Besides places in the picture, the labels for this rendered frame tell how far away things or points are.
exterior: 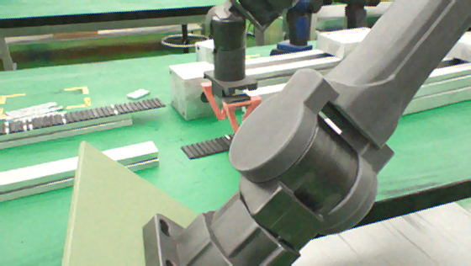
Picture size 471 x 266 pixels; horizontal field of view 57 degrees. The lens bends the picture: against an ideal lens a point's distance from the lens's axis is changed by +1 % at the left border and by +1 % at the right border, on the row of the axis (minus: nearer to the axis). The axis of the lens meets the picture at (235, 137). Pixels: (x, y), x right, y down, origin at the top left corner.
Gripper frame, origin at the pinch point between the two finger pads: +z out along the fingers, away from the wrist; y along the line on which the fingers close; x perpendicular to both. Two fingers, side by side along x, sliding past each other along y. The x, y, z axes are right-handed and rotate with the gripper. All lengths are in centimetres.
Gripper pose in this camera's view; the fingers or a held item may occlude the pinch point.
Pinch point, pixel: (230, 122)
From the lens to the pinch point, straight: 81.0
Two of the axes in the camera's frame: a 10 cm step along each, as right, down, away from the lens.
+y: -4.4, -4.0, 8.1
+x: -9.0, 2.0, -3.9
